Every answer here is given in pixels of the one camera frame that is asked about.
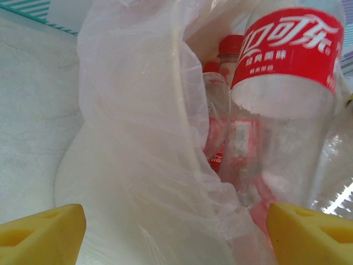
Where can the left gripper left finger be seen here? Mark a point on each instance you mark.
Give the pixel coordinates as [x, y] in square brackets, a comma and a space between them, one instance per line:
[41, 240]

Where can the clear plastic bin liner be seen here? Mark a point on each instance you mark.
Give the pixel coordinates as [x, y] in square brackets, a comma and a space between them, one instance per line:
[132, 82]

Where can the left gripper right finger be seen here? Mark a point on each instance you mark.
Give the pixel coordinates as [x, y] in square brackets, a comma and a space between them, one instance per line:
[317, 237]

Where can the beige plastic bin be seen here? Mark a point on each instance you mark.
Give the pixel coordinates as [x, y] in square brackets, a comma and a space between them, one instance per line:
[82, 179]

